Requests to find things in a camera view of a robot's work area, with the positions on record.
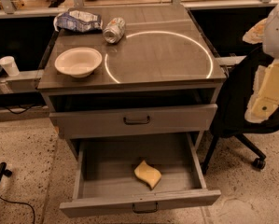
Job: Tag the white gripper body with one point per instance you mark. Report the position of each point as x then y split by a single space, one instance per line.
277 32

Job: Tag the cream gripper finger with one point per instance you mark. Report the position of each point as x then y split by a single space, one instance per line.
265 97

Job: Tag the yellow sponge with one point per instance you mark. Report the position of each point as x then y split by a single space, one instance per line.
148 174

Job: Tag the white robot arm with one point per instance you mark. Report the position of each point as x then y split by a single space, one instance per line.
270 42

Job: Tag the grey drawer cabinet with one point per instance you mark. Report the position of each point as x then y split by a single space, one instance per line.
162 60

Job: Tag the open middle drawer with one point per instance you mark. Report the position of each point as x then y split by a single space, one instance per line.
106 184

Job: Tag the closed upper drawer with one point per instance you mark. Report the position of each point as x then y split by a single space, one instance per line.
134 121

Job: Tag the black office chair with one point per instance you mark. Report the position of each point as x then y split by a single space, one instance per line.
232 103

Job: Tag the crushed silver soda can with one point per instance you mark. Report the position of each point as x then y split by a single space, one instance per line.
114 30

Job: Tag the white bowl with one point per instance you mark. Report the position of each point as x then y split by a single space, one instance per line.
78 62

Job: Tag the blue white chip bag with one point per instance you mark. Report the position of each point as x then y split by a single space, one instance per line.
78 21

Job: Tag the white paper cup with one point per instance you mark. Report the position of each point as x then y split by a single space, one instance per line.
9 65

